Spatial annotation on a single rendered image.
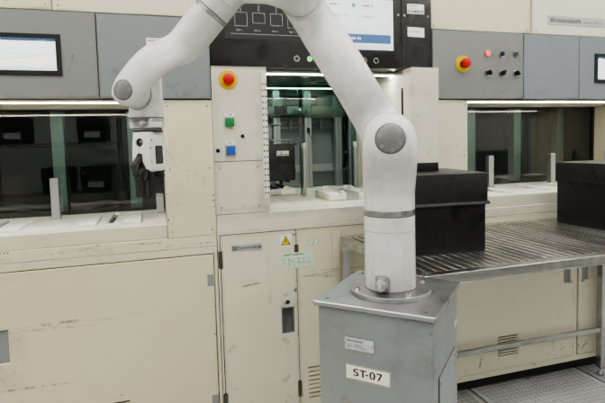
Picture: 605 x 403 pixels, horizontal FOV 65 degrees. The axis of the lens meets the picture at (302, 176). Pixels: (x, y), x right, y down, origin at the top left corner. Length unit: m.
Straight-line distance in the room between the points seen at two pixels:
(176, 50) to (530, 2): 1.65
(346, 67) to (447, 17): 1.07
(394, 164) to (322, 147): 1.74
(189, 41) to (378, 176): 0.55
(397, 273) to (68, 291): 1.11
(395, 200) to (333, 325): 0.32
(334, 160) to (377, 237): 1.67
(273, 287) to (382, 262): 0.78
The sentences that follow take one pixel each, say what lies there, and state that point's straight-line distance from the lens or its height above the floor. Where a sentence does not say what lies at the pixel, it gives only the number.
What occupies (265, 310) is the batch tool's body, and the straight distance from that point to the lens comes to 1.86.
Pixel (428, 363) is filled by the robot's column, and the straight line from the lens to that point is 1.09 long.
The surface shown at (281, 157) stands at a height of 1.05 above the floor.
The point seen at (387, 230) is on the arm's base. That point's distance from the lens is 1.11.
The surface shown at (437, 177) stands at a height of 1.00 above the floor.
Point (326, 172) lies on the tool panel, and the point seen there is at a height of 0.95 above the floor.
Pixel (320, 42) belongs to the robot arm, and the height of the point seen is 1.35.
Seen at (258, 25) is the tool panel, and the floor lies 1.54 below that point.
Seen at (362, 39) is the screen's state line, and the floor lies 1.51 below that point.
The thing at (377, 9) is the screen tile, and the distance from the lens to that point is 1.97.
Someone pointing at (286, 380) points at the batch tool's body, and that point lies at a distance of 1.99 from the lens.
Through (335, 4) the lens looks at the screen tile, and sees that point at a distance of 1.91.
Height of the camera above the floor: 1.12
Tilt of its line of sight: 4 degrees down
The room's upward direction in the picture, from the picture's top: 2 degrees counter-clockwise
